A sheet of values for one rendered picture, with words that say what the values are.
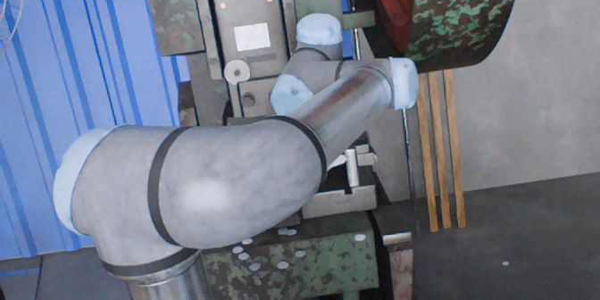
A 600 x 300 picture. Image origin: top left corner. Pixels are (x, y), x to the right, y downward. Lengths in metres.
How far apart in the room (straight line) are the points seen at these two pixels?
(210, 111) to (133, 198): 1.04
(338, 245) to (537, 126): 1.78
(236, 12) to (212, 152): 0.76
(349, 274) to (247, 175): 0.81
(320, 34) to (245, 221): 0.48
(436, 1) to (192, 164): 0.62
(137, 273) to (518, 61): 2.34
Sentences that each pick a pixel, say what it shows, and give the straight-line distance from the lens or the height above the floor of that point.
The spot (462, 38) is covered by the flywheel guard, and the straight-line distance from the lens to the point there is 1.10.
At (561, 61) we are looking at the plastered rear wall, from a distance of 2.83.
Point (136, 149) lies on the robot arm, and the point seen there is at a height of 1.09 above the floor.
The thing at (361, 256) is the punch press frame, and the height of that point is 0.58.
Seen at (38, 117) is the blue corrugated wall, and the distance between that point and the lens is 2.71.
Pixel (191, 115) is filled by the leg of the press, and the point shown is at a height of 0.82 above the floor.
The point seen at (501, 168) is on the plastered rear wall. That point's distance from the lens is 2.88.
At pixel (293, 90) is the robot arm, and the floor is 1.03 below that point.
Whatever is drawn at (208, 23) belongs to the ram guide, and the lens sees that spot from 1.21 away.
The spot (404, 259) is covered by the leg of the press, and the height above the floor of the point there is 0.60.
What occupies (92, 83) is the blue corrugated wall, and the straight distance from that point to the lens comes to 2.61.
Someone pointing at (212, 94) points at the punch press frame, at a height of 0.89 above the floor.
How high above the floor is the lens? 1.24
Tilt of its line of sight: 18 degrees down
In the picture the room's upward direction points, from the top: 9 degrees counter-clockwise
